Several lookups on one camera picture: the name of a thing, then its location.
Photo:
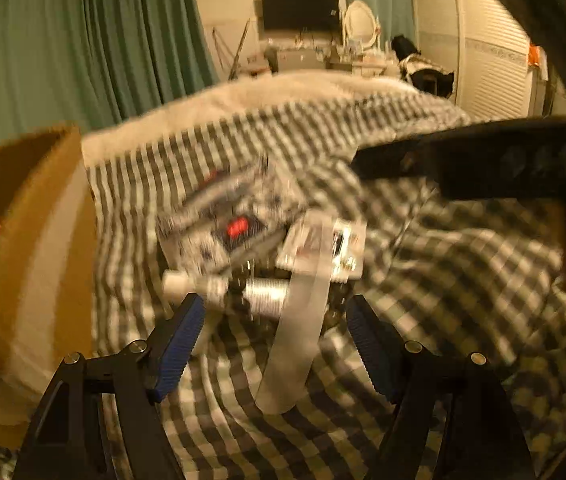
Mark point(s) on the grey small fridge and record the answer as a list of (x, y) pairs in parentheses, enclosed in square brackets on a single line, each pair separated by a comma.
[(295, 57)]

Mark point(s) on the small white bottle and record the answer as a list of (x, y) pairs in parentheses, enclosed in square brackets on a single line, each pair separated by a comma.
[(188, 282)]

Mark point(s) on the brown cardboard box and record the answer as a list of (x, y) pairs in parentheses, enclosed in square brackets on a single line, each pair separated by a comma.
[(48, 260)]

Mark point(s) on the wide green curtain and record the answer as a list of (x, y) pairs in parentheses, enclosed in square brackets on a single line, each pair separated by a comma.
[(88, 35)]

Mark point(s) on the cream quilted blanket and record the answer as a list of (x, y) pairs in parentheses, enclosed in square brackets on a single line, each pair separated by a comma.
[(243, 95)]

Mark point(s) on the white dressing table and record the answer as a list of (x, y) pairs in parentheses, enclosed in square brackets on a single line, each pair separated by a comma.
[(363, 62)]

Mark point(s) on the white card pack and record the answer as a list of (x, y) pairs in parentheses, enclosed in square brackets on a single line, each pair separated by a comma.
[(348, 245)]

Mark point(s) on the silver foil wrapper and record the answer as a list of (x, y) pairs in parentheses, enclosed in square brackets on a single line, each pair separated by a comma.
[(203, 240)]

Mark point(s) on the white paper strip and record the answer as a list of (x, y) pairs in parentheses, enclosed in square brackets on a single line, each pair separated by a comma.
[(293, 350)]

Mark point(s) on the silver metal cylinder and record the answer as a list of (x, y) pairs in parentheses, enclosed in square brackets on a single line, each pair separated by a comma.
[(265, 297)]

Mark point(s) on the black wall television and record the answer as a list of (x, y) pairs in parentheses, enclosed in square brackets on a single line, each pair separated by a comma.
[(300, 10)]

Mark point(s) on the white oval mirror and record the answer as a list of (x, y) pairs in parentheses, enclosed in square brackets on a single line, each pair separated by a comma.
[(359, 22)]

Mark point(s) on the chair with draped clothes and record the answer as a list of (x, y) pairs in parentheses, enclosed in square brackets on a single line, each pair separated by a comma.
[(423, 67)]

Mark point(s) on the red label cola bottle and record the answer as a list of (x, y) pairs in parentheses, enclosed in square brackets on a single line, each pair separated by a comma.
[(238, 227)]

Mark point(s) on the white louvred wardrobe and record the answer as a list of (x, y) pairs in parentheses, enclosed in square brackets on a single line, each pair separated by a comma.
[(488, 40)]

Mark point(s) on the orange hanging bag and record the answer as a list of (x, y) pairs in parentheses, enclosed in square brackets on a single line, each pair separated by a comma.
[(538, 60)]

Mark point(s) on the grey checked blanket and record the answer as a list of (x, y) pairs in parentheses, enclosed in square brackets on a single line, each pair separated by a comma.
[(463, 285)]

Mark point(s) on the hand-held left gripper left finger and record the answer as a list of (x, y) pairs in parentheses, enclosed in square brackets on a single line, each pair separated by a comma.
[(178, 350)]

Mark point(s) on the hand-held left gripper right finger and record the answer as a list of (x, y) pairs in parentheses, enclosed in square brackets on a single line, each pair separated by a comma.
[(370, 350)]

